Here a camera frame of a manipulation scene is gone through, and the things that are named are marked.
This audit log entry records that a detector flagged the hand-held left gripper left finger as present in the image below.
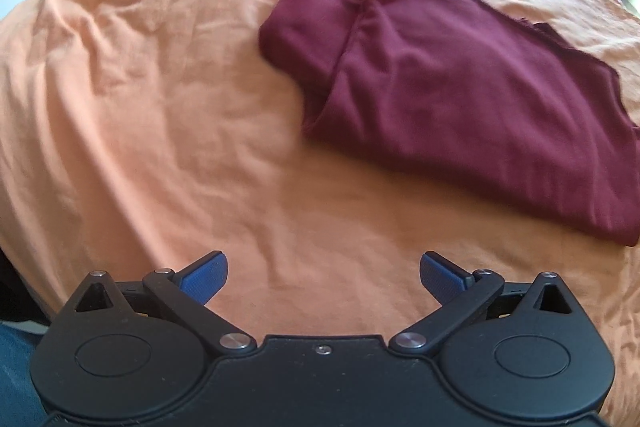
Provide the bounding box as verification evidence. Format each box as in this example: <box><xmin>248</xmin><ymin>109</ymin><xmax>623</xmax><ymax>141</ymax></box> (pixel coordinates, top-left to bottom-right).
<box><xmin>74</xmin><ymin>250</ymin><xmax>257</xmax><ymax>355</ymax></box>

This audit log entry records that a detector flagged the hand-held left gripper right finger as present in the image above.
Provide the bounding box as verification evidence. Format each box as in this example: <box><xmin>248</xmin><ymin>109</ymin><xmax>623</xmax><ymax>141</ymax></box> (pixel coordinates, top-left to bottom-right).
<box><xmin>389</xmin><ymin>251</ymin><xmax>575</xmax><ymax>355</ymax></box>

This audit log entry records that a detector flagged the maroon long-sleeve shirt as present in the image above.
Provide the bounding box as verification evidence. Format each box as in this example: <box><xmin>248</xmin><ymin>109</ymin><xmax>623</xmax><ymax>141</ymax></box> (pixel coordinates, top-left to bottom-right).
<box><xmin>257</xmin><ymin>0</ymin><xmax>640</xmax><ymax>248</ymax></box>

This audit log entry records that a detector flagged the bed with orange sheet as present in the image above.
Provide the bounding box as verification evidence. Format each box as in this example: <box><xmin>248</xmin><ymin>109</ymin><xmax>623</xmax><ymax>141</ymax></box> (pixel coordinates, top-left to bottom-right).
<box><xmin>0</xmin><ymin>0</ymin><xmax>640</xmax><ymax>427</ymax></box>

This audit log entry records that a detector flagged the person's leg in jeans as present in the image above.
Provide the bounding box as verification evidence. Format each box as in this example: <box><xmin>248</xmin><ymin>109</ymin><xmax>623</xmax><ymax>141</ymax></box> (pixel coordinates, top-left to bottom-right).
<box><xmin>0</xmin><ymin>321</ymin><xmax>51</xmax><ymax>427</ymax></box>

